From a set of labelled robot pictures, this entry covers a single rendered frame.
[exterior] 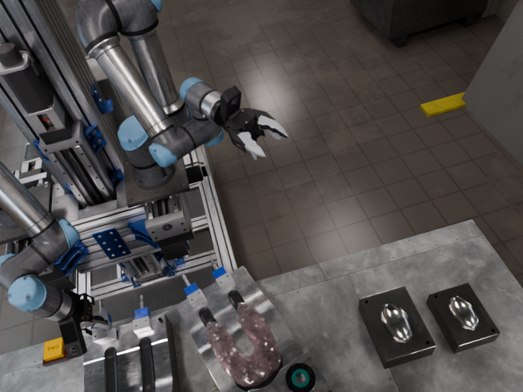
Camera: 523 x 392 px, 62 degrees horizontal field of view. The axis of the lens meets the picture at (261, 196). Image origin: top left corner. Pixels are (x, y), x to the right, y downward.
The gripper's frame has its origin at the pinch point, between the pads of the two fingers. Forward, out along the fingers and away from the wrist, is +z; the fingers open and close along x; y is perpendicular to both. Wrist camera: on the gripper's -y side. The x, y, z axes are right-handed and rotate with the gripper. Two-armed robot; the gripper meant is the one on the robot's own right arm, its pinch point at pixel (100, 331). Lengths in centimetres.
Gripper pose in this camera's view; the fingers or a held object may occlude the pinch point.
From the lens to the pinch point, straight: 145.9
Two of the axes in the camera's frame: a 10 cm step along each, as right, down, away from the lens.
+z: 2.2, 4.8, 8.5
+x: -9.4, 3.4, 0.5
